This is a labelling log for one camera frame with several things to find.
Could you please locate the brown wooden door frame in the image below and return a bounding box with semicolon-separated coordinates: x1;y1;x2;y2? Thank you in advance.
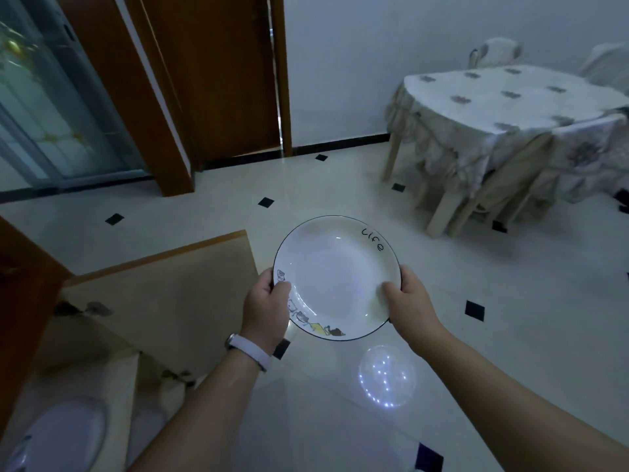
54;0;196;198

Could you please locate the smartwatch with white band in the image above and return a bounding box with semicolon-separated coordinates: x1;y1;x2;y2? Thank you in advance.
225;332;274;373

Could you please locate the glass sliding door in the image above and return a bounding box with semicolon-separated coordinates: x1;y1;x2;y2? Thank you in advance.
0;0;151;195

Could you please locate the brown wooden cabinet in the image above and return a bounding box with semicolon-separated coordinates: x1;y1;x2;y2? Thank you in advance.
0;216;197;472

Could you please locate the cream floral tablecloth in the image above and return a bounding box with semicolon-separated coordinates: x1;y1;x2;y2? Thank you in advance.
385;63;629;205

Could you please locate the brown wooden door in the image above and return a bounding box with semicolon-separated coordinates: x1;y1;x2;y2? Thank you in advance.
140;0;294;168

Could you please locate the person's left hand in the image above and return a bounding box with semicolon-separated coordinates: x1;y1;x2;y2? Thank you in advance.
239;267;294;359

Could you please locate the metal door hinge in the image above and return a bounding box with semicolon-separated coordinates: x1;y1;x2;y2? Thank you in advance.
51;300;115;319
161;368;197;388

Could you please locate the cloth-covered dining table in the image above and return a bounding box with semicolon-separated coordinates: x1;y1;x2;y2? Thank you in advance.
382;63;629;238

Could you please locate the person's left forearm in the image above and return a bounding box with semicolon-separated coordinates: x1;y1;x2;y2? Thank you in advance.
125;351;261;472

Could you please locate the person's right forearm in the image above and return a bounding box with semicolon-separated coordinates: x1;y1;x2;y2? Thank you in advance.
415;326;629;472

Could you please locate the person's right hand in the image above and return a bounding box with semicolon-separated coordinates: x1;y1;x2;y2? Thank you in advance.
381;265;452;359

